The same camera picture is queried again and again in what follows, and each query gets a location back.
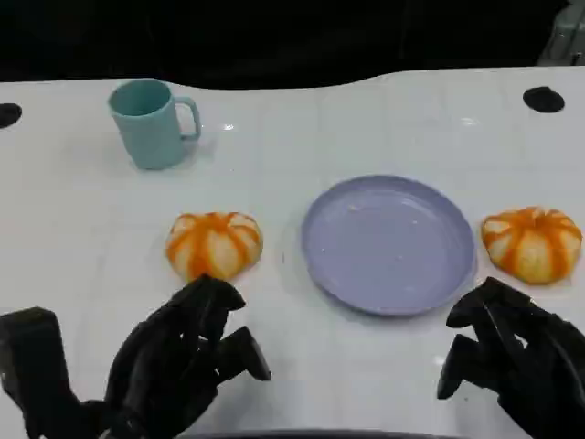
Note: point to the orange white toy bread roll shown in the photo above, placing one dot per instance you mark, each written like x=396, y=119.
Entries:
x=212, y=244
x=532, y=247

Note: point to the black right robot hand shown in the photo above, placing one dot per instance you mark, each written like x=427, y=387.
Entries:
x=539, y=366

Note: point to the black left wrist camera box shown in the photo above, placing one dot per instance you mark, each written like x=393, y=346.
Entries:
x=29, y=352

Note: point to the pale green mug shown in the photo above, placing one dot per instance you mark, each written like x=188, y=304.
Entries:
x=148, y=132

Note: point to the grey background equipment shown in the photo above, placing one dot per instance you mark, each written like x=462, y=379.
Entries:
x=564, y=36

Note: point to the lilac plate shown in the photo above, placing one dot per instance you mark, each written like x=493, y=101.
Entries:
x=388, y=247

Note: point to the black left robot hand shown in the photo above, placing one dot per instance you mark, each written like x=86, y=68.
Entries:
x=155, y=361

